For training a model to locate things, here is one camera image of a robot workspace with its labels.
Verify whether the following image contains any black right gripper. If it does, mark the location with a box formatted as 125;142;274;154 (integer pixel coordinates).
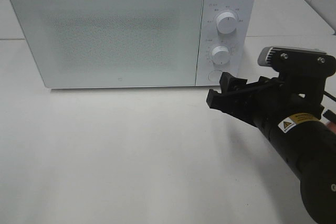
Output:
206;72;325;130

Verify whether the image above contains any round white door button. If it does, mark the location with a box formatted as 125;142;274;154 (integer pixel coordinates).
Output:
208;70;223;83

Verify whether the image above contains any white microwave door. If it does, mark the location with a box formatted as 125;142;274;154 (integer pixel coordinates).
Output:
10;0;203;88

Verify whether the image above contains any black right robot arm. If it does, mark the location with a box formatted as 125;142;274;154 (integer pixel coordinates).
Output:
206;72;335;223

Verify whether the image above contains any lower white microwave knob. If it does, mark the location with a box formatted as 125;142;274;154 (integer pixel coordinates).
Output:
211;46;230;65

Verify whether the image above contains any white microwave knob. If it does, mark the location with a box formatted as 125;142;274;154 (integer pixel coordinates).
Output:
215;10;238;34
211;46;230;65

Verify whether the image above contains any upper white microwave knob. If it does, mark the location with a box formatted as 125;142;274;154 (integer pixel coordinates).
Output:
215;10;238;34

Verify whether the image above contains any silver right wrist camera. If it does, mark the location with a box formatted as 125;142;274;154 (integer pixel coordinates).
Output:
257;46;335;78

